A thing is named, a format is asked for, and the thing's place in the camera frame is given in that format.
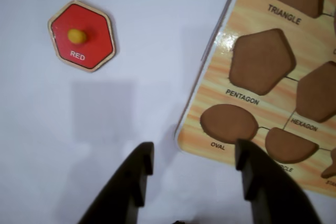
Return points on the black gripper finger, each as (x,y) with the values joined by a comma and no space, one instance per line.
(123,190)
(275,190)

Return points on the red hexagon piece yellow pin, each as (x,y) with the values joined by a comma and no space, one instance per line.
(89,24)

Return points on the wooden shape puzzle board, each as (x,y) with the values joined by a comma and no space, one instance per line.
(262,111)

